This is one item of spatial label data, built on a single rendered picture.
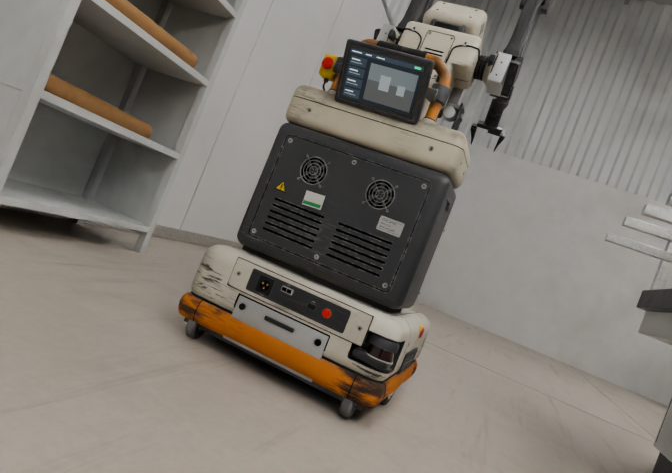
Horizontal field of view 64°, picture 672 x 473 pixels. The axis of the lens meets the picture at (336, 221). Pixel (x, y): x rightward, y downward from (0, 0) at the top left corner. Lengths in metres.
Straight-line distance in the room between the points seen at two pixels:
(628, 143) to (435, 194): 6.85
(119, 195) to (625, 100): 6.93
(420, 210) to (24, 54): 1.42
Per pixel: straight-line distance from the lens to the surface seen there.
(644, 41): 8.74
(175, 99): 2.85
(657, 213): 1.79
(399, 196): 1.46
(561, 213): 7.84
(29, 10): 2.21
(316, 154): 1.56
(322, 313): 1.40
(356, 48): 1.55
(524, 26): 2.25
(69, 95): 2.34
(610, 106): 8.29
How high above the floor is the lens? 0.42
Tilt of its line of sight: 2 degrees up
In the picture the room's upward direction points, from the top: 22 degrees clockwise
